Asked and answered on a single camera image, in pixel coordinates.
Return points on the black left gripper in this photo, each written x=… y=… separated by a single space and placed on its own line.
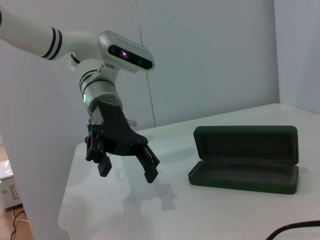
x=117 y=135

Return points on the green glasses case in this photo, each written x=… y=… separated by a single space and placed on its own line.
x=240 y=182

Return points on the white box device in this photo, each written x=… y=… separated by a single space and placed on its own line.
x=8 y=185

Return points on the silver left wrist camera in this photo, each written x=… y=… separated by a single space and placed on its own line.
x=125 y=53

